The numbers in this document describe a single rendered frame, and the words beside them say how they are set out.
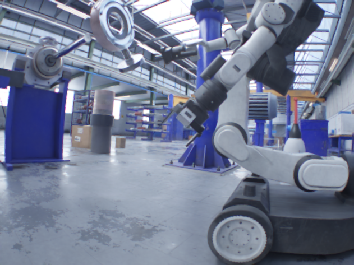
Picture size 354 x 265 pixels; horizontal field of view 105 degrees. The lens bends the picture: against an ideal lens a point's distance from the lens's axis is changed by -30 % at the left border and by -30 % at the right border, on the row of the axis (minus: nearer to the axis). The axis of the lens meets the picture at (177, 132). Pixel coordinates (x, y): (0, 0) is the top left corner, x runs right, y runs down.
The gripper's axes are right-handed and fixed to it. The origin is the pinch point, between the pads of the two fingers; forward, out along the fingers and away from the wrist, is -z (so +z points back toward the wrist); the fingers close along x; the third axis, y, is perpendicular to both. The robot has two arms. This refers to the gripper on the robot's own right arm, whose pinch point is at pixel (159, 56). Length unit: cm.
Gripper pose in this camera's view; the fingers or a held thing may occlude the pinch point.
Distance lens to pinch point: 130.4
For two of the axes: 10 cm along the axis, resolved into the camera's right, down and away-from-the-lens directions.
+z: 9.3, -0.3, -3.7
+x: -2.9, -6.8, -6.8
